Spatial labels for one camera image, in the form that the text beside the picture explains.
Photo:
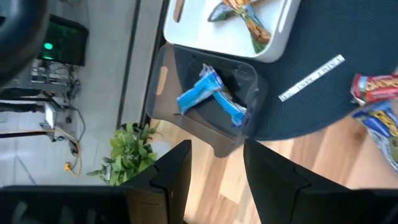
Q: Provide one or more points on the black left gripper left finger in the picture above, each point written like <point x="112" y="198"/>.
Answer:
<point x="168" y="186"/>

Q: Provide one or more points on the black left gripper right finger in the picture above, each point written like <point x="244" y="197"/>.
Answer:
<point x="273" y="186"/>

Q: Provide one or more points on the blue granola bar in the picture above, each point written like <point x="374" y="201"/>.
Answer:
<point x="381" y="124"/>
<point x="199" y="93"/>
<point x="230" y="107"/>

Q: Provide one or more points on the red chocolate chip granola bar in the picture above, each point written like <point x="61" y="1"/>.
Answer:
<point x="376" y="88"/>

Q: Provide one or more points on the green orange granola bar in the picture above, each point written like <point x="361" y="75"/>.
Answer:
<point x="256" y="29"/>
<point x="219" y="12"/>

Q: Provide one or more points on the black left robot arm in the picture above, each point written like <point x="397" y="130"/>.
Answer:
<point x="18" y="37"/>

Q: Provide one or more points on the green leafy plant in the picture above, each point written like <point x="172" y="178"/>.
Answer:
<point x="127" y="155"/>

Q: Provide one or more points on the grey translucent plastic bin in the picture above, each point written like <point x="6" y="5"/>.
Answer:
<point x="205" y="121"/>

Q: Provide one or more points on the white label strip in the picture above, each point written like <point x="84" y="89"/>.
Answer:
<point x="311" y="77"/>

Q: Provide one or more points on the small white box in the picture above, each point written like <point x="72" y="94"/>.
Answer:
<point x="49" y="115"/>

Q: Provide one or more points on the white plastic bin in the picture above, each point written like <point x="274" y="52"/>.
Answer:
<point x="199" y="34"/>

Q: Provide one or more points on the dark blue round mat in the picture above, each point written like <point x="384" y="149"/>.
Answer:
<point x="326" y="37"/>

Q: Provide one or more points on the black electronics box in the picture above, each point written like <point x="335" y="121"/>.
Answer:
<point x="68" y="40"/>

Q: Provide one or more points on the black stand frame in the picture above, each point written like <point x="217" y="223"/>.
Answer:
<point x="18" y="93"/>

